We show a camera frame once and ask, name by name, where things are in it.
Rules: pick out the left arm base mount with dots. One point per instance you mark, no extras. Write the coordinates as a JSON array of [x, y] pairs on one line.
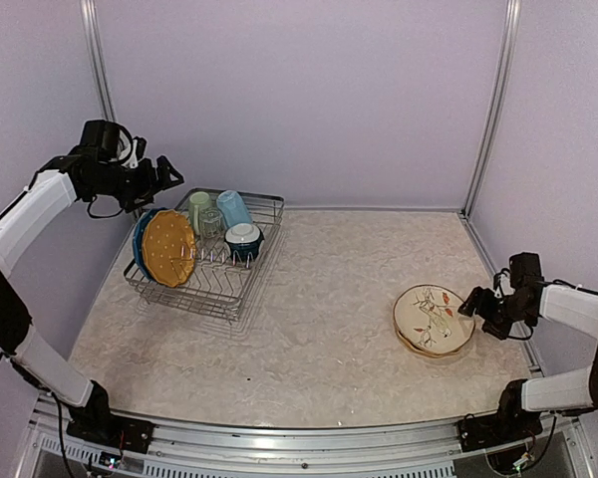
[[123, 433]]

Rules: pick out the left aluminium frame post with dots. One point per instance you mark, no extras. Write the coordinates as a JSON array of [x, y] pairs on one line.
[[95, 49]]

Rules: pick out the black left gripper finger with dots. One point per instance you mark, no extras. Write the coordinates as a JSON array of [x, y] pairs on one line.
[[135, 204], [168, 176]]

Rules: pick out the aluminium frame post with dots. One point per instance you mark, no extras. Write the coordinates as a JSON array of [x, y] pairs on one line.
[[496, 104], [95, 49]]

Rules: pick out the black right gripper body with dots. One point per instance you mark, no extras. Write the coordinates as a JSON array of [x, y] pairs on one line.
[[498, 317]]

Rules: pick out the yellow polka dot plate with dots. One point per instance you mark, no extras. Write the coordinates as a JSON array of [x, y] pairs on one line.
[[427, 343]]

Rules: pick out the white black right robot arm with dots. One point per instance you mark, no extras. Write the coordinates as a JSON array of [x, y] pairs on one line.
[[531, 300]]

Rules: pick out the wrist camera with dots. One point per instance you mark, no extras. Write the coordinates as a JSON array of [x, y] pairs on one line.
[[501, 283], [131, 151]]

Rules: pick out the cream bird pattern plate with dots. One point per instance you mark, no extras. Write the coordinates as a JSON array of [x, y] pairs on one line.
[[433, 307]]

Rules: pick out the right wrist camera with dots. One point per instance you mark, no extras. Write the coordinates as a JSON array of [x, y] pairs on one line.
[[501, 283]]

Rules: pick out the light blue faceted cup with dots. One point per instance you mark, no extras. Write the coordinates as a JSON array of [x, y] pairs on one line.
[[233, 208]]

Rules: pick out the steel wire dish rack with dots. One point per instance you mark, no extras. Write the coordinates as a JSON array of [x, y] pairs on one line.
[[221, 286]]

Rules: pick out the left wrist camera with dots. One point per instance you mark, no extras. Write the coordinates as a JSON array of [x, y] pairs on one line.
[[131, 151]]

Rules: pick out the clear glass cup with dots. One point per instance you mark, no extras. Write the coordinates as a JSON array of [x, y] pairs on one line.
[[211, 223]]

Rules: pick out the blue plate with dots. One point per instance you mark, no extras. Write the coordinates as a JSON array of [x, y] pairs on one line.
[[137, 242]]

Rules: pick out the light green mug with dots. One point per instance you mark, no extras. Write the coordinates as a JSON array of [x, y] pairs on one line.
[[197, 202]]

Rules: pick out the front aluminium rail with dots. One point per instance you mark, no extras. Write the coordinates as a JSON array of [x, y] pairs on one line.
[[178, 448]]

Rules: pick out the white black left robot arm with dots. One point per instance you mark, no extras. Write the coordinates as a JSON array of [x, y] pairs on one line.
[[107, 162]]

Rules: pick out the teal and white bowl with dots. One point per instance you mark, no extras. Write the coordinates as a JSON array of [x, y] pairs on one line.
[[244, 241]]

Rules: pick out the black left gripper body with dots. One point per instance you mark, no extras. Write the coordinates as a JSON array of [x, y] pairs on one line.
[[130, 186]]

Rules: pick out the right aluminium frame post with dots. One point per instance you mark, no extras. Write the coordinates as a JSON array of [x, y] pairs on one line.
[[496, 104]]

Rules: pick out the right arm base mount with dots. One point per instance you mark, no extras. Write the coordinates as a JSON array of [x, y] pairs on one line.
[[486, 431]]

